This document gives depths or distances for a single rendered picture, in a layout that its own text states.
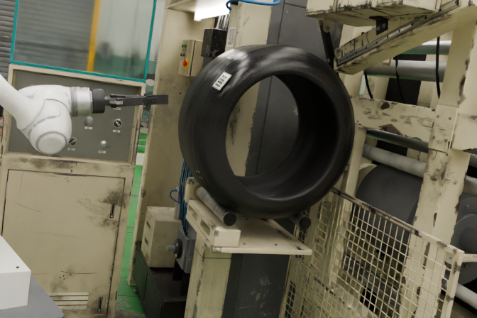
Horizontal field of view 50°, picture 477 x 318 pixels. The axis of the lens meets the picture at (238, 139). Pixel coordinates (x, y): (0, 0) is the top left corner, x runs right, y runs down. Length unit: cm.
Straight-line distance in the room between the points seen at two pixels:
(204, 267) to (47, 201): 72
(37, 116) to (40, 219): 97
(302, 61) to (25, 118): 85
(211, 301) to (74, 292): 64
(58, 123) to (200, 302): 108
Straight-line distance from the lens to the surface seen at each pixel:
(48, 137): 140
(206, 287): 217
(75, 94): 158
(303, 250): 183
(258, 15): 202
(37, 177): 228
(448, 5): 163
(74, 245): 238
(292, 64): 165
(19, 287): 156
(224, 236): 169
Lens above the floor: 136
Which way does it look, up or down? 7 degrees down
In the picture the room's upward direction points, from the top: 9 degrees clockwise
